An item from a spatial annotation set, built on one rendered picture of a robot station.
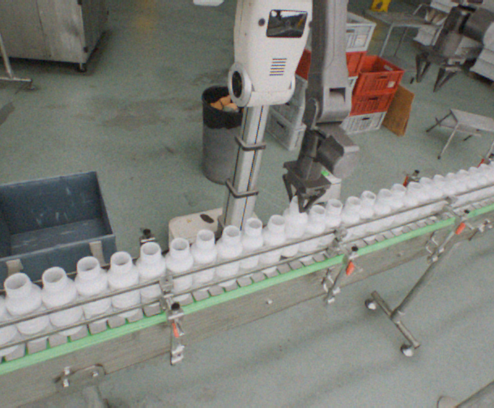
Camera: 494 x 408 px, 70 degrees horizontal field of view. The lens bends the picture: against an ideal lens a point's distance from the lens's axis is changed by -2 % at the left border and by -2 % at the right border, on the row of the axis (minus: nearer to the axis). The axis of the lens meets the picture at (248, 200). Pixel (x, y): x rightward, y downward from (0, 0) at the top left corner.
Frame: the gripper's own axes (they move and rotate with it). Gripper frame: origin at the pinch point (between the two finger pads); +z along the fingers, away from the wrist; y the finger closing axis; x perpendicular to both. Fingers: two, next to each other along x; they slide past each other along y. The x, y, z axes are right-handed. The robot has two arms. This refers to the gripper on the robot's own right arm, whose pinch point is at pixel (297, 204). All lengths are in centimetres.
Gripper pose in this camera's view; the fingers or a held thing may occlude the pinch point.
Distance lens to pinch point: 84.1
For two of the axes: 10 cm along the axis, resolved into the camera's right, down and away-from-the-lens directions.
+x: 8.8, -1.8, 4.3
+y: 4.5, 6.1, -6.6
